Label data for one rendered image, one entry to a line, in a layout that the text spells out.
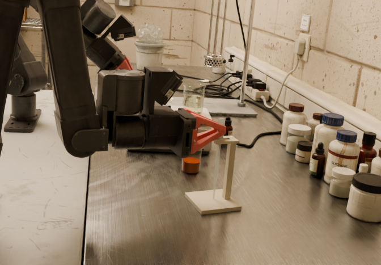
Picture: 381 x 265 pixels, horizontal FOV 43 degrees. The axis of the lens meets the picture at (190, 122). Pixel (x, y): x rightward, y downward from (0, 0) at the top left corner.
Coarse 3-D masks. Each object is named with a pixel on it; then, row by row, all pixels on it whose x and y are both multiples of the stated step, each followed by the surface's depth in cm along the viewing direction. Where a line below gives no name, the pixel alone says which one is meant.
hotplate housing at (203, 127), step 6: (204, 126) 114; (198, 132) 114; (210, 144) 115; (138, 150) 114; (144, 150) 114; (150, 150) 114; (156, 150) 114; (162, 150) 114; (168, 150) 115; (204, 150) 115
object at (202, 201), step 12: (216, 144) 85; (228, 144) 88; (228, 156) 88; (228, 168) 89; (228, 180) 89; (192, 192) 92; (204, 192) 92; (216, 192) 93; (228, 192) 90; (192, 204) 89; (204, 204) 87; (216, 204) 88; (228, 204) 88
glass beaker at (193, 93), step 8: (184, 88) 115; (192, 88) 114; (200, 88) 114; (184, 96) 116; (192, 96) 114; (200, 96) 115; (184, 104) 116; (192, 104) 115; (200, 104) 116; (200, 112) 116
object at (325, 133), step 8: (328, 112) 112; (328, 120) 108; (336, 120) 108; (320, 128) 109; (328, 128) 109; (336, 128) 109; (344, 128) 110; (320, 136) 109; (328, 136) 108; (312, 144) 113; (328, 144) 108; (312, 152) 112
